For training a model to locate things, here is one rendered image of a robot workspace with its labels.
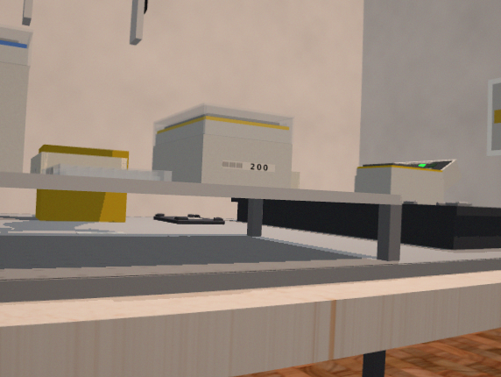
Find yellow tip rack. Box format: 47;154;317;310
354;163;444;205

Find grey perforated base plate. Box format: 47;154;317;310
0;213;501;302

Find white flat shelf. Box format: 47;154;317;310
0;172;402;261

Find dark grey square pad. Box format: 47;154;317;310
153;213;225;224

